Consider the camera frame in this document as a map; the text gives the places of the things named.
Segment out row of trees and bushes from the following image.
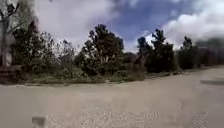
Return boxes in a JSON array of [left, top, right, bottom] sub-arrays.
[[11, 23, 201, 79]]

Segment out grass verge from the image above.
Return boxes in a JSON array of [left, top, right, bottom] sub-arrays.
[[16, 68, 188, 85]]

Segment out grey asphalt road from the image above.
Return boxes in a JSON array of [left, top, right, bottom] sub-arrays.
[[0, 66, 224, 128]]

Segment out building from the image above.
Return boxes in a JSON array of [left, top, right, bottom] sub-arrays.
[[194, 38, 224, 66]]

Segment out bare tree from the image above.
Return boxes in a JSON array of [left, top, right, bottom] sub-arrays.
[[0, 0, 34, 68]]

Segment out low brown wall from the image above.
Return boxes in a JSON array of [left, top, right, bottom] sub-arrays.
[[0, 64, 23, 84]]

